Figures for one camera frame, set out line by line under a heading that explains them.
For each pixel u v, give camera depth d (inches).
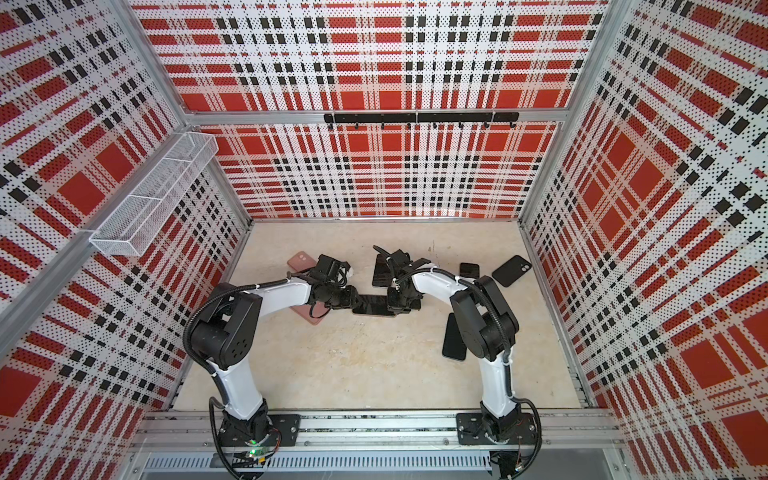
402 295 32.2
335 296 33.4
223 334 19.7
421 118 34.8
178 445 28.8
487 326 20.3
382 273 41.1
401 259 31.6
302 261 42.9
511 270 42.2
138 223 36.3
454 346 34.8
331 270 31.7
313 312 31.8
